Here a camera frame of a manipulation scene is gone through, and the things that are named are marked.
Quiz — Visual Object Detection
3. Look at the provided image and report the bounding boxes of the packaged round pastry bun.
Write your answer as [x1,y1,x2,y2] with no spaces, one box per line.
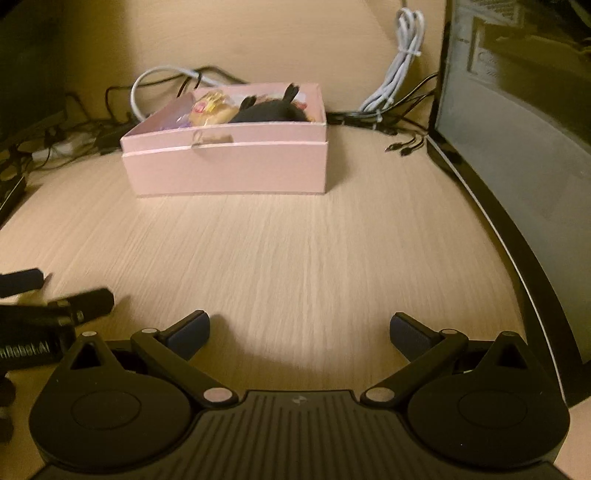
[188,90,238,126]

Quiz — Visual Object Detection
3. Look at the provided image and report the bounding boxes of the black plush toy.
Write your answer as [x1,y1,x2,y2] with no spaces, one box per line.
[229,83,308,123]

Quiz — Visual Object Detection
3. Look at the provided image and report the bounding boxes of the purple flower hair clip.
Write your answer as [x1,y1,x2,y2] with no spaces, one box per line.
[161,114,192,130]

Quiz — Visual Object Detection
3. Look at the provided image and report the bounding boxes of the black gloved left hand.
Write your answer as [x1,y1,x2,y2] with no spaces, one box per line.
[0,373,16,444]

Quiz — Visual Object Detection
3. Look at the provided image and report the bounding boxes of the black wifi router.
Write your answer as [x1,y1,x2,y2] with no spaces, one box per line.
[0,175,27,226]

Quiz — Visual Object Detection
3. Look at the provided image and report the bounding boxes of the white power strip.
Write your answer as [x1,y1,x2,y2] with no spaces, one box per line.
[32,142,78,162]

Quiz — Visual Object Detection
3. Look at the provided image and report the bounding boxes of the pink cardboard gift box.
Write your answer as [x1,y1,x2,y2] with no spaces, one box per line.
[120,83,329,196]

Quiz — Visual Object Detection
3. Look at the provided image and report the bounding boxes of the black power adapter brick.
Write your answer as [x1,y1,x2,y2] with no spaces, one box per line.
[94,124,133,150]

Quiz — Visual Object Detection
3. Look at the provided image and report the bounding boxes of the black computer tower case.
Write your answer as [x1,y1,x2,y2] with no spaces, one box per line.
[428,1,590,406]

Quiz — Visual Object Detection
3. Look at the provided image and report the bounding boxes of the black tangled cables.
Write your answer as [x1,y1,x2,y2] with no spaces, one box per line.
[327,71,440,158]

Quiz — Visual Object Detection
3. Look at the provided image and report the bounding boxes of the grey looped cable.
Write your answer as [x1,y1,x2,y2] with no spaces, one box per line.
[129,65,219,121]

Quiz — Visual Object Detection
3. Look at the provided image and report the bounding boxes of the white bundled cable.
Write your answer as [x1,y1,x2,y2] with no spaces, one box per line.
[358,6,426,114]

